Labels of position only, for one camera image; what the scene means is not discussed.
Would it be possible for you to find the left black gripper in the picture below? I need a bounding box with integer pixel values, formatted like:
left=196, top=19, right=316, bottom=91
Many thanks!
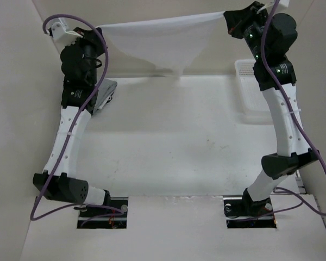
left=66, top=27, right=108, bottom=84

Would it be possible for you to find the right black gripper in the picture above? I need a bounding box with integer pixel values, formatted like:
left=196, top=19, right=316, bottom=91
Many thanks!
left=225, top=1, right=272, bottom=61

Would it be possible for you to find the white tank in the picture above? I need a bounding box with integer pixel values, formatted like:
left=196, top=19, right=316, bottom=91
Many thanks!
left=98, top=95, right=112, bottom=110
left=99, top=11, right=224, bottom=75

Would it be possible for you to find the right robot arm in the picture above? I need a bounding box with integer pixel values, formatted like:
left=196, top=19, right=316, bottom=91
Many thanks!
left=224, top=1, right=317, bottom=215

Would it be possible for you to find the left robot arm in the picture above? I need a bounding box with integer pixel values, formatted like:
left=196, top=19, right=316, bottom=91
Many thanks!
left=33, top=27, right=117, bottom=217

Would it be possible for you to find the folded grey tank top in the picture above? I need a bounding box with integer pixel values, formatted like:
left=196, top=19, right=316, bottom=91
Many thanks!
left=93, top=79, right=118, bottom=113

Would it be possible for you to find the folded white tank top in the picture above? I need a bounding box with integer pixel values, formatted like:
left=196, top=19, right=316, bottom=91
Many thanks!
left=98, top=95, right=112, bottom=110

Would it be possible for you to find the white plastic basket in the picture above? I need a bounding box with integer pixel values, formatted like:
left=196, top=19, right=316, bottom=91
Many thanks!
left=234, top=59, right=271, bottom=117

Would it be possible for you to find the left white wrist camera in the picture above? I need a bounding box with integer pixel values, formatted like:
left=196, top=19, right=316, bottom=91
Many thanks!
left=47, top=17, right=81, bottom=46

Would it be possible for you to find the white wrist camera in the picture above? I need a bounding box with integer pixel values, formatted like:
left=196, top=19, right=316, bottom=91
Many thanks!
left=47, top=17, right=81, bottom=46
left=256, top=0, right=291, bottom=14

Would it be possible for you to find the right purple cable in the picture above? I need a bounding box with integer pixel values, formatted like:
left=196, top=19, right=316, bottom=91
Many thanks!
left=260, top=0, right=326, bottom=222

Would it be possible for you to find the purple cable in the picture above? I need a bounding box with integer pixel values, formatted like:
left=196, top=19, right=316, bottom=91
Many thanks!
left=260, top=0, right=326, bottom=222
left=29, top=15, right=124, bottom=221

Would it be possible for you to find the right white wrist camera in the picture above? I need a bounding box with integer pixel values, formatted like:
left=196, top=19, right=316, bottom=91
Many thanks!
left=256, top=0, right=291, bottom=14

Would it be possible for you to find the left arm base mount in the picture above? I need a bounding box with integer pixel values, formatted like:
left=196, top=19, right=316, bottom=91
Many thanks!
left=74, top=197, right=129, bottom=229

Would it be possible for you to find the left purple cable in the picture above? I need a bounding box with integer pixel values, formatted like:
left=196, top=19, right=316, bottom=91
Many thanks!
left=29, top=15, right=124, bottom=221

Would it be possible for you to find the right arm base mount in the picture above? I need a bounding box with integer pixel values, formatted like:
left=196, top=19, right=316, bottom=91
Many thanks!
left=223, top=197, right=277, bottom=229

